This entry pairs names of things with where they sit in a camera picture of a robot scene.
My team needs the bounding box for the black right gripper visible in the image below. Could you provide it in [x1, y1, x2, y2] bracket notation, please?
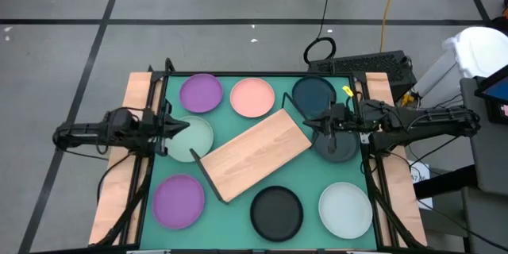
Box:
[302, 101, 362, 156]

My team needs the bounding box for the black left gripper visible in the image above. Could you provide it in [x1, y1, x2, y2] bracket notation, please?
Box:
[139, 100, 191, 156]

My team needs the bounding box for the light green plate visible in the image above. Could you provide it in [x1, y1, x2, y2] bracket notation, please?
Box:
[164, 115, 215, 164]

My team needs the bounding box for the dark teal plate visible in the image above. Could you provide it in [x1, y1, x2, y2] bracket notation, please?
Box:
[291, 75, 337, 121]

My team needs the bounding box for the dark grey plate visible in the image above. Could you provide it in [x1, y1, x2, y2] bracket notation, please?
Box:
[311, 126, 360, 164]

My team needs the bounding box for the purple plate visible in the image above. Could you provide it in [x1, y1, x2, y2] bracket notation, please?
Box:
[179, 72, 225, 114]
[152, 173, 206, 231]

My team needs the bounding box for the pink plate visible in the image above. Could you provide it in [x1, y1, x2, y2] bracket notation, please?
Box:
[229, 77, 276, 119]

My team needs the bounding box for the light grey plate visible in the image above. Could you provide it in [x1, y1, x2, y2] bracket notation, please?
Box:
[317, 181, 374, 241]

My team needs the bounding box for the black plate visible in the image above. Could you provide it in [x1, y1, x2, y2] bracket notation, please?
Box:
[249, 185, 305, 243]

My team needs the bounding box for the wooden shelf with black legs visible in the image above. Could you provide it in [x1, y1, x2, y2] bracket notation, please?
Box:
[189, 91, 318, 206]

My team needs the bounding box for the green table mat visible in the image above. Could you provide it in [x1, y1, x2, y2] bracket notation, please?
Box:
[139, 74, 378, 251]

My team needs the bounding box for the yellow power plug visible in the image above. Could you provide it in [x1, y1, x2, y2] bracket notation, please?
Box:
[399, 91, 417, 108]

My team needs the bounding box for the white paper sheet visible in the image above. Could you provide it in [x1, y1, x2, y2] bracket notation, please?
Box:
[408, 160, 434, 210]

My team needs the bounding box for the grey waste bin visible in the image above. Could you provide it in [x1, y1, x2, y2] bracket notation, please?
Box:
[412, 49, 465, 100]

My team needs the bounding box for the black floor beam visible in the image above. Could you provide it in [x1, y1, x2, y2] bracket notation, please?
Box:
[414, 164, 479, 200]

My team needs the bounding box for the grey cabinet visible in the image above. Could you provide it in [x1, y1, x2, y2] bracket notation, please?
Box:
[460, 77, 508, 198]

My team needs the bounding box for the white bin liner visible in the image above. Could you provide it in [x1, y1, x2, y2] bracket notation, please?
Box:
[441, 26, 508, 79]

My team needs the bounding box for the black tablet screen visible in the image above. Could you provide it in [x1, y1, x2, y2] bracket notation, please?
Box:
[474, 64, 508, 104]

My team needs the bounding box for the black floor cable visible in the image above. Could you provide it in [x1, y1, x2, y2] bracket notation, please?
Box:
[303, 0, 337, 65]

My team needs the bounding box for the black table frame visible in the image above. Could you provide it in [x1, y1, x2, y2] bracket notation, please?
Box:
[94, 57, 428, 254]

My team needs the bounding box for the black left arm base cable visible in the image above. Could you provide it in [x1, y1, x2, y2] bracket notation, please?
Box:
[96, 152, 136, 207]

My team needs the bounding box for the yellow cable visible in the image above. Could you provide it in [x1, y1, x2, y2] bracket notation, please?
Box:
[379, 0, 402, 53]

